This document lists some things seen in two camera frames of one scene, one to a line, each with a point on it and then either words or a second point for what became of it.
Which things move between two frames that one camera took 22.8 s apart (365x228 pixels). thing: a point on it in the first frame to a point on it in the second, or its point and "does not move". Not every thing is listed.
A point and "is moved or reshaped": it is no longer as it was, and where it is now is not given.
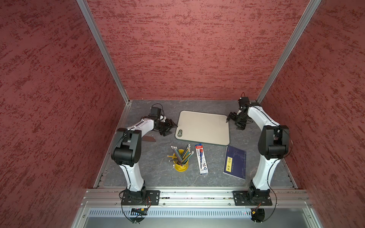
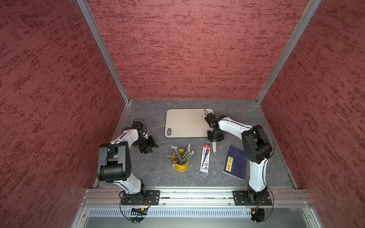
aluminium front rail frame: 102,208 does not move
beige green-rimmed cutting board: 203,128 is moved or reshaped
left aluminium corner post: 104,49 does not move
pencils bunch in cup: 179,158 does not move
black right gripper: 241,126 to 210,137
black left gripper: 169,123 to 151,142
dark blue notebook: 235,163 does not move
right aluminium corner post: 309,14 does not move
